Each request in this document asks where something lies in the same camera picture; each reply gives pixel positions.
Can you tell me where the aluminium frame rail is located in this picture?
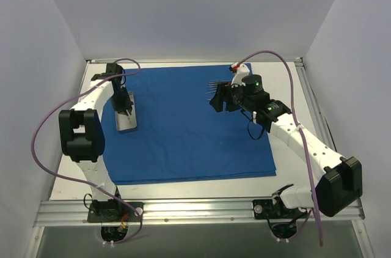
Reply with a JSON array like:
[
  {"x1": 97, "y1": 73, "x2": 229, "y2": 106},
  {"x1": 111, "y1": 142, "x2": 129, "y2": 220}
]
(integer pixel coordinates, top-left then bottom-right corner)
[
  {"x1": 294, "y1": 57, "x2": 352, "y2": 194},
  {"x1": 32, "y1": 194, "x2": 365, "y2": 227},
  {"x1": 86, "y1": 57, "x2": 303, "y2": 64}
]

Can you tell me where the aluminium front frame rail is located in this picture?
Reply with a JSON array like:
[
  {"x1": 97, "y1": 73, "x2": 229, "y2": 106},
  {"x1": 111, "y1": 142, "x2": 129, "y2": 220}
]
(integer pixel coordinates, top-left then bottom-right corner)
[{"x1": 32, "y1": 194, "x2": 365, "y2": 227}]

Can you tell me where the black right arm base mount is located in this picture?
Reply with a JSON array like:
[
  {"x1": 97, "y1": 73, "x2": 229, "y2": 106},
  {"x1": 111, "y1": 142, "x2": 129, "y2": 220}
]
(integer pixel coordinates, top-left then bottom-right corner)
[{"x1": 252, "y1": 198, "x2": 308, "y2": 219}]

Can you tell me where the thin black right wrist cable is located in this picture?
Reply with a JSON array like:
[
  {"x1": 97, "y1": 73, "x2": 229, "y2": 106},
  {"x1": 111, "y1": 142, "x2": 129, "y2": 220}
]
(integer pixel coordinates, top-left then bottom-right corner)
[{"x1": 241, "y1": 111, "x2": 265, "y2": 141}]

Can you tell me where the aluminium right frame rail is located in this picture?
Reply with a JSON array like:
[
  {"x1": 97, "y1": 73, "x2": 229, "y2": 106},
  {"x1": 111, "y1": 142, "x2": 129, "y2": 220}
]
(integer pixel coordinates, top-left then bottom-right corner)
[{"x1": 294, "y1": 57, "x2": 352, "y2": 194}]

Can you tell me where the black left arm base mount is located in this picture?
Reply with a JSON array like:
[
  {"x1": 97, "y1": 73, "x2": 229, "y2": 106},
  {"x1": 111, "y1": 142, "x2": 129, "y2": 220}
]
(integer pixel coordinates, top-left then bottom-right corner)
[{"x1": 87, "y1": 199, "x2": 144, "y2": 223}]

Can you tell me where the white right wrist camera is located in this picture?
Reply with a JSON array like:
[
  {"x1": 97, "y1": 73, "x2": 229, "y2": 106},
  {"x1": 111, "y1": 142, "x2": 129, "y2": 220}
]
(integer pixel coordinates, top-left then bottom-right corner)
[{"x1": 229, "y1": 62, "x2": 250, "y2": 85}]

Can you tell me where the stainless steel tray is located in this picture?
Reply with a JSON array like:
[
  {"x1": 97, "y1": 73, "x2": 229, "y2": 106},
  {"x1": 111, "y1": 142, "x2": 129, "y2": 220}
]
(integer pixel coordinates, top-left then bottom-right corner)
[{"x1": 114, "y1": 92, "x2": 137, "y2": 133}]

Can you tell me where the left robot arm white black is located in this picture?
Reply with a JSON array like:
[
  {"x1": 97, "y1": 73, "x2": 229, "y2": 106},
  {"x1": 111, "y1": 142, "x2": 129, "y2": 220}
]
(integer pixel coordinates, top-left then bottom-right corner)
[{"x1": 59, "y1": 59, "x2": 137, "y2": 221}]

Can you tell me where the blue surgical cloth wrap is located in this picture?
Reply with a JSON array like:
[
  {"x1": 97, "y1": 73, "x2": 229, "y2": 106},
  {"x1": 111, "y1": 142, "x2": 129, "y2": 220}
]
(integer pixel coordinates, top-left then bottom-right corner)
[{"x1": 101, "y1": 65, "x2": 276, "y2": 185}]

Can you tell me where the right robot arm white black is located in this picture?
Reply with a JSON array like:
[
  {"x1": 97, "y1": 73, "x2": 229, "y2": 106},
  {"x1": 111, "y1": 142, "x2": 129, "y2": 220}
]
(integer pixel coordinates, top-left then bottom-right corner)
[{"x1": 210, "y1": 75, "x2": 363, "y2": 217}]

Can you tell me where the aluminium back frame rail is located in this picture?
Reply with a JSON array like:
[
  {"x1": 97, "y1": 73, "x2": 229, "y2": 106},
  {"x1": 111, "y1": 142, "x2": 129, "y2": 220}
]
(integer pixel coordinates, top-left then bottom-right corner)
[{"x1": 86, "y1": 57, "x2": 303, "y2": 64}]

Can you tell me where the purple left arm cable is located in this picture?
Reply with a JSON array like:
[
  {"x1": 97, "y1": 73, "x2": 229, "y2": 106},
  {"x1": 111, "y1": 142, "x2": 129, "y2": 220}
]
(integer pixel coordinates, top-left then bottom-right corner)
[{"x1": 31, "y1": 57, "x2": 144, "y2": 245}]

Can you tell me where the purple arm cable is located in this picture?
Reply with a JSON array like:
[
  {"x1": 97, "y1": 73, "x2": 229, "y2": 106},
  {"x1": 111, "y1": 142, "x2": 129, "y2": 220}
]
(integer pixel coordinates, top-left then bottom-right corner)
[
  {"x1": 31, "y1": 57, "x2": 144, "y2": 245},
  {"x1": 235, "y1": 50, "x2": 324, "y2": 247}
]

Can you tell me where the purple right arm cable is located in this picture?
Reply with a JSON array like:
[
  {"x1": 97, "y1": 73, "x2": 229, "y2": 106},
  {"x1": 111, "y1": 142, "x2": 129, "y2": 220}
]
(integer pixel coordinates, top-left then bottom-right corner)
[{"x1": 235, "y1": 50, "x2": 324, "y2": 247}]

